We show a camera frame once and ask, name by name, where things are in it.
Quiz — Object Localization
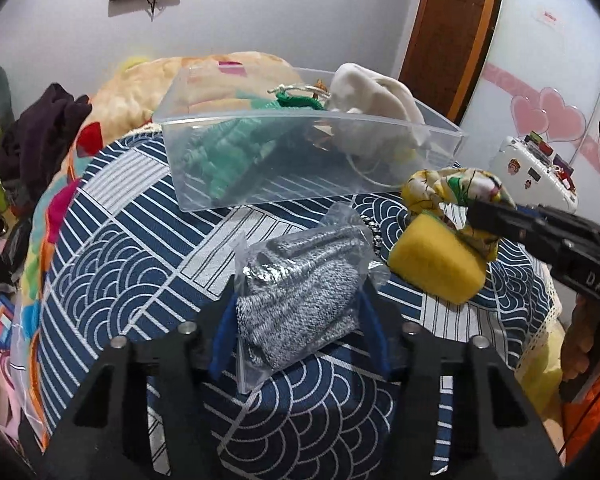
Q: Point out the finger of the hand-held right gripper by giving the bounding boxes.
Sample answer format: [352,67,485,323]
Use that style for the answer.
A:
[466,201,568,263]
[517,204,600,243]

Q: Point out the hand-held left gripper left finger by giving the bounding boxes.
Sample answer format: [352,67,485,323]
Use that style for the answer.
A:
[17,287,246,480]

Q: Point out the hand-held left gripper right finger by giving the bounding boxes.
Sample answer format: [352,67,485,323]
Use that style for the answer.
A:
[357,284,565,480]

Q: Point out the yellow floral fabric scrunchie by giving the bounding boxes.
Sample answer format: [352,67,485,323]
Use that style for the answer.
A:
[401,166,517,262]

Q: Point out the grey gloves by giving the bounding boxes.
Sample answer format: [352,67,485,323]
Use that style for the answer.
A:
[232,202,392,393]

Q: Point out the clear plastic storage box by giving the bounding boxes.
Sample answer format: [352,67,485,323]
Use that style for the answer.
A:
[152,63,467,212]

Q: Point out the white soft cloth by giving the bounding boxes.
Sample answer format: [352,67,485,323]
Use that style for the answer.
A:
[325,62,431,153]

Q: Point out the person's right hand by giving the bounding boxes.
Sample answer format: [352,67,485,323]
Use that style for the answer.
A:
[560,292,600,403]

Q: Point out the white suitcase with stickers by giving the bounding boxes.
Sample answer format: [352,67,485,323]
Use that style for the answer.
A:
[489,131,579,215]

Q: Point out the yellow sponge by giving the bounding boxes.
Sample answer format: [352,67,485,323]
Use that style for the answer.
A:
[387,211,485,306]

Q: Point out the black and white beaded band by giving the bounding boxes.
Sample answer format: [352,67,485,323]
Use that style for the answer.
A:
[361,214,385,256]

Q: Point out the blue wave patterned tablecloth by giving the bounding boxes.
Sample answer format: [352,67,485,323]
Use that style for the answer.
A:
[32,129,561,480]

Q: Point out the pale yellow cloth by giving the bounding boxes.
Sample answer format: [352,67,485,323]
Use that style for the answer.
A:
[512,320,571,403]

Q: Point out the orange garment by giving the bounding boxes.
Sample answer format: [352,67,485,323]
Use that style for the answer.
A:
[560,370,600,471]

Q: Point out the white wardrobe with pink hearts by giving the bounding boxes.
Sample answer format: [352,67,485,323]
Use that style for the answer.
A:
[457,0,600,231]

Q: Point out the green knitted cloth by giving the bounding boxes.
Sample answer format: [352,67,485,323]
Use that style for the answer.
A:
[182,86,326,207]

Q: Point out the brown wooden door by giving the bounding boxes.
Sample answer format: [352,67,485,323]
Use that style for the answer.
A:
[397,0,508,126]

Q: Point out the peach printed blanket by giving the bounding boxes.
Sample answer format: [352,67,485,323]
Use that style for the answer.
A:
[10,51,306,456]

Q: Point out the dark purple garment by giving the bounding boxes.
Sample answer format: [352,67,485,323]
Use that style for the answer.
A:
[0,82,93,206]

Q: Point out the silver ring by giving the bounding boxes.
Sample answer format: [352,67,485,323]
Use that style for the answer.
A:
[267,81,331,100]

